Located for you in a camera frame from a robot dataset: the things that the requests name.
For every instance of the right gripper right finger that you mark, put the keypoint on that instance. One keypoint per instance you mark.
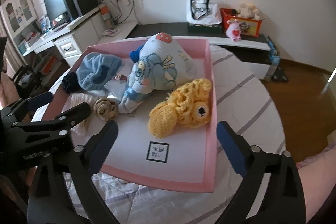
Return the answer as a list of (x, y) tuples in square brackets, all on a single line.
[(283, 201)]

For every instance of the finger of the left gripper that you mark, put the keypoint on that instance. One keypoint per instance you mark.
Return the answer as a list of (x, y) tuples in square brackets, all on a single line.
[(22, 107), (33, 132)]

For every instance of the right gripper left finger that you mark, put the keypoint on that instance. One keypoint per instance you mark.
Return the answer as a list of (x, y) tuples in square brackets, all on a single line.
[(50, 202)]

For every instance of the bag of cotton swabs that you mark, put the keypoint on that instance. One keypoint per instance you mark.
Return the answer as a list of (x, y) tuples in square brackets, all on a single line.
[(83, 103)]

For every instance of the dark navy scrunchie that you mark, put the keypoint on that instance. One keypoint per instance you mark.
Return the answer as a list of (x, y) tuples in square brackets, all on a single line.
[(70, 83)]

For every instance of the beige stocking bundle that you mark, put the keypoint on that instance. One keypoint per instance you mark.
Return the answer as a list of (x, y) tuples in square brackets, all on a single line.
[(105, 109)]

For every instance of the light blue fleece hat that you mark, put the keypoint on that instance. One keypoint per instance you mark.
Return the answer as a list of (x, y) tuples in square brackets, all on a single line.
[(96, 69)]

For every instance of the clear bag with hairband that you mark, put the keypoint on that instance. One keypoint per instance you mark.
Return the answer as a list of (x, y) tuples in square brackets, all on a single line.
[(117, 85)]

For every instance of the royal blue knitted item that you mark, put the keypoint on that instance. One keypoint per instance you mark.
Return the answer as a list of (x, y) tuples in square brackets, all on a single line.
[(134, 55)]

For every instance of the pink shallow box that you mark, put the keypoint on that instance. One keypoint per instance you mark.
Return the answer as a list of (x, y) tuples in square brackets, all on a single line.
[(169, 141)]

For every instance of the cartoon print baby cloth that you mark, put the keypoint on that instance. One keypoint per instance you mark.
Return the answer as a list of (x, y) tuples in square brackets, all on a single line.
[(162, 65)]

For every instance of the yellow crocheted toy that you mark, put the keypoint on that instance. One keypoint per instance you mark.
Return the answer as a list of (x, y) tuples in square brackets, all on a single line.
[(188, 106)]

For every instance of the black office chair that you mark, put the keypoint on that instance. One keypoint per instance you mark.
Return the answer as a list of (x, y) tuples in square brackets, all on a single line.
[(27, 81)]

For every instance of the pink bedding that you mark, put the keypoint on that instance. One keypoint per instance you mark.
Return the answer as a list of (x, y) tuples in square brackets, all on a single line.
[(317, 174)]

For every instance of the stack of books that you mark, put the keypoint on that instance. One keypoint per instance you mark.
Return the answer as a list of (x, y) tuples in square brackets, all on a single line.
[(27, 43)]

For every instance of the white desk with drawers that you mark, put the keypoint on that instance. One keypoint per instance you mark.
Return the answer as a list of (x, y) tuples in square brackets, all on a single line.
[(72, 40)]

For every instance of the white glass door cabinet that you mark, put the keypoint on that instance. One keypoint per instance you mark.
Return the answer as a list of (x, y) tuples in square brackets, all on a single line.
[(17, 15)]

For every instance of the computer monitor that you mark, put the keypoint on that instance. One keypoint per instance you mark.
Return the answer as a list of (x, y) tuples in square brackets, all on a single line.
[(55, 8)]

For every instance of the blue packages beside stand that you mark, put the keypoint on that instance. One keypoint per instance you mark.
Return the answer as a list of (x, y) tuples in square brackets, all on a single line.
[(274, 56)]

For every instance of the low black white tv stand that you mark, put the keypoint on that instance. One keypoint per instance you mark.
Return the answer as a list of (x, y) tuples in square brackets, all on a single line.
[(250, 50)]

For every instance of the red toy storage box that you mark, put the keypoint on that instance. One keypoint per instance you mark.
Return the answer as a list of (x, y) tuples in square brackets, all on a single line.
[(249, 27)]

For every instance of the pink plush toy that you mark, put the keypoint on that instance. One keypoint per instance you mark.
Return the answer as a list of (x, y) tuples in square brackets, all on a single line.
[(234, 31)]

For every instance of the white tote bag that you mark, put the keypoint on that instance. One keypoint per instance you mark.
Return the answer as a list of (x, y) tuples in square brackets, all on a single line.
[(203, 12)]

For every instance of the white plush sheep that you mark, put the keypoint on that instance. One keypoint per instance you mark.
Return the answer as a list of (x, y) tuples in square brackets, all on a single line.
[(248, 11)]

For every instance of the wall power sockets with cables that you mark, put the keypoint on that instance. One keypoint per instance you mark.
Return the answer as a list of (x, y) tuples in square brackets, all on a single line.
[(126, 9)]

